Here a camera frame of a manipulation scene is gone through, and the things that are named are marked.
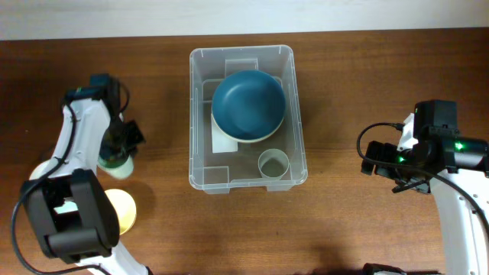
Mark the yellow small bowl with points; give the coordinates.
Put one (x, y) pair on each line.
(125, 208)

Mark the white small bowl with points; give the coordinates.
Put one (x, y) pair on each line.
(38, 171)

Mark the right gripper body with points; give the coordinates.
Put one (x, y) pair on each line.
(388, 155)

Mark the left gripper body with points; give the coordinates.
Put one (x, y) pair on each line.
(122, 138)

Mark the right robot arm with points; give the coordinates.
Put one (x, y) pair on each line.
(431, 157)

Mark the beige bowl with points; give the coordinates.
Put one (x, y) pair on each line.
(247, 141)

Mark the white label in bin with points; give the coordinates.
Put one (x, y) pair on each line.
(221, 143)

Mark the mint green cup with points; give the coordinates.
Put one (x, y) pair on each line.
(119, 166)

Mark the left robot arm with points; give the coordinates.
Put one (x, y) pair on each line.
(70, 213)

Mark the clear plastic storage bin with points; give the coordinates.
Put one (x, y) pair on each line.
(219, 173)

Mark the grey cup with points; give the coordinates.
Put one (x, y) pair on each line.
(273, 164)

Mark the blue bowl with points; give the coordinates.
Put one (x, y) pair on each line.
(249, 104)

